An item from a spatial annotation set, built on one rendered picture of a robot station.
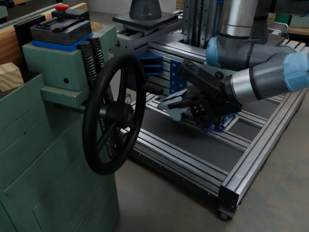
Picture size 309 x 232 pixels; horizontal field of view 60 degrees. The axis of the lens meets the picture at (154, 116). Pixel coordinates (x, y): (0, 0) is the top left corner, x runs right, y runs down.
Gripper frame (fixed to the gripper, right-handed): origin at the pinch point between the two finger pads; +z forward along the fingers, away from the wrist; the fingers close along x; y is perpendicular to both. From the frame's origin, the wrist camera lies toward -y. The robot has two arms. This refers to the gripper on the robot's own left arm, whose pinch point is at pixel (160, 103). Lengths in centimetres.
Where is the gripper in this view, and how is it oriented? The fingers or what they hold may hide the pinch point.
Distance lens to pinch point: 71.8
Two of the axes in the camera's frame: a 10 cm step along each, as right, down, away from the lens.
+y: 4.7, 8.0, 3.7
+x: 3.5, -5.5, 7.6
